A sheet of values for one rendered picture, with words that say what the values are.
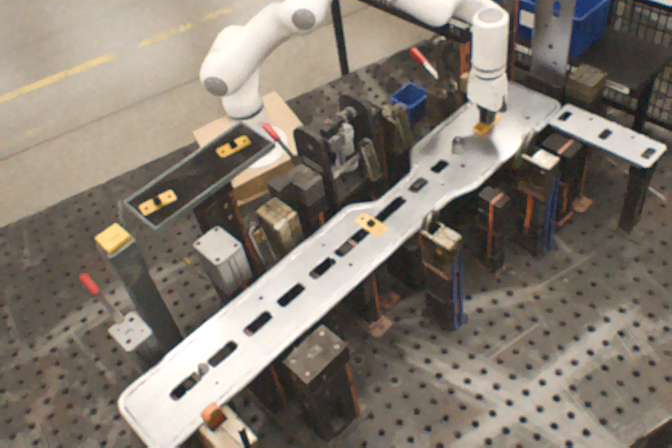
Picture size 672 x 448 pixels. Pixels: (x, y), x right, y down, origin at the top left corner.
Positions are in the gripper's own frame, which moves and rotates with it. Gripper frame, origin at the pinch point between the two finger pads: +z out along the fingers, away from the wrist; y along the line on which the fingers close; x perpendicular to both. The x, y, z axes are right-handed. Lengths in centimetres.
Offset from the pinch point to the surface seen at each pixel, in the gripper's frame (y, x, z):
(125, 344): -14, -108, -3
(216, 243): -17, -79, -8
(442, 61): -15.3, 0.0, -11.6
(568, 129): 18.1, 11.4, 3.4
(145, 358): -12, -107, 3
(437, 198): 7.1, -29.5, 3.4
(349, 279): 8, -62, 3
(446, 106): -13.1, -1.3, 2.3
